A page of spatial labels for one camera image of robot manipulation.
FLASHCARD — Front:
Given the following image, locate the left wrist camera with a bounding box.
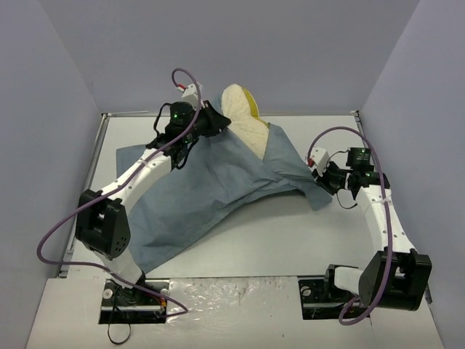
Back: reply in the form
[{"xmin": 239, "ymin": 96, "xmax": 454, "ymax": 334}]
[{"xmin": 177, "ymin": 84, "xmax": 203, "ymax": 108}]

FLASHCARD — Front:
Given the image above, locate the thin black cable loop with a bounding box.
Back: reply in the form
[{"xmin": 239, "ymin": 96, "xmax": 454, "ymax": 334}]
[{"xmin": 105, "ymin": 308, "xmax": 132, "ymax": 343}]

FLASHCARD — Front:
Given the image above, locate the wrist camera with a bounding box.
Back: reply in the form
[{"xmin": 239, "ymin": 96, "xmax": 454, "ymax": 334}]
[
  {"xmin": 177, "ymin": 84, "xmax": 203, "ymax": 108},
  {"xmin": 307, "ymin": 147, "xmax": 329, "ymax": 177}
]

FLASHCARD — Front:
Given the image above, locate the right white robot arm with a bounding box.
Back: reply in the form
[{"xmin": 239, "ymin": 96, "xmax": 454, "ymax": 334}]
[{"xmin": 307, "ymin": 147, "xmax": 432, "ymax": 311}]

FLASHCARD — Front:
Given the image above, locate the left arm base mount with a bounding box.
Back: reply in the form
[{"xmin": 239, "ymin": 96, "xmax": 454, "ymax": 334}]
[{"xmin": 99, "ymin": 279, "xmax": 167, "ymax": 324}]

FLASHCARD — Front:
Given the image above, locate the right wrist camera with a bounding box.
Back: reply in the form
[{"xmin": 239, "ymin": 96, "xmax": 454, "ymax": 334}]
[{"xmin": 307, "ymin": 147, "xmax": 329, "ymax": 177}]

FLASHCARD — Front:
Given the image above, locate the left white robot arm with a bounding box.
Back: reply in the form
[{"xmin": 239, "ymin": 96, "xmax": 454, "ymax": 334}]
[{"xmin": 75, "ymin": 102, "xmax": 231, "ymax": 304}]

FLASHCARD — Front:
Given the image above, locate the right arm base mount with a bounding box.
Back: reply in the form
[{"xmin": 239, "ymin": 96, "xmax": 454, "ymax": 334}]
[{"xmin": 297, "ymin": 276, "xmax": 354, "ymax": 321}]

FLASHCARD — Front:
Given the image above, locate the striped pillowcase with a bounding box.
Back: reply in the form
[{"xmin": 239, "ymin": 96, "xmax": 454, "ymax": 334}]
[{"xmin": 115, "ymin": 90, "xmax": 333, "ymax": 276}]

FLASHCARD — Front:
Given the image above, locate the white pillow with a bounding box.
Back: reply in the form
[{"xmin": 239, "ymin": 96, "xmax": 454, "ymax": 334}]
[{"xmin": 221, "ymin": 84, "xmax": 270, "ymax": 160}]

